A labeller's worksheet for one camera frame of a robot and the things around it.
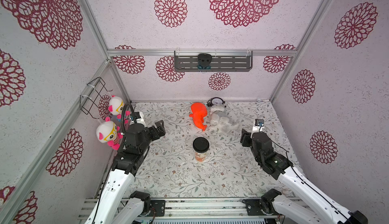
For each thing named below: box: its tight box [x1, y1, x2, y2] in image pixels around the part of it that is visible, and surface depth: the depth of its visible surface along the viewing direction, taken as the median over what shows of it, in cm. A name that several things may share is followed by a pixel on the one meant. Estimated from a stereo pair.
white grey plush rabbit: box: [208, 103, 239, 135], surface depth 99 cm
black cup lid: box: [192, 136, 210, 154], surface depth 79 cm
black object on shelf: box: [197, 53, 213, 70], surface depth 91 cm
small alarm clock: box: [206, 97, 226, 107], surface depth 121 cm
